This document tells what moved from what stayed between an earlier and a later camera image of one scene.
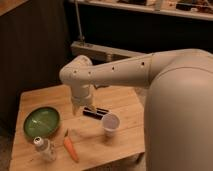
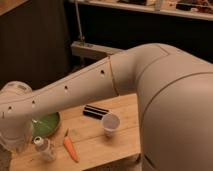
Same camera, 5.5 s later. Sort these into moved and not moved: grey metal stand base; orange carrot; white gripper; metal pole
Moved: white gripper
Not moved: grey metal stand base; orange carrot; metal pole
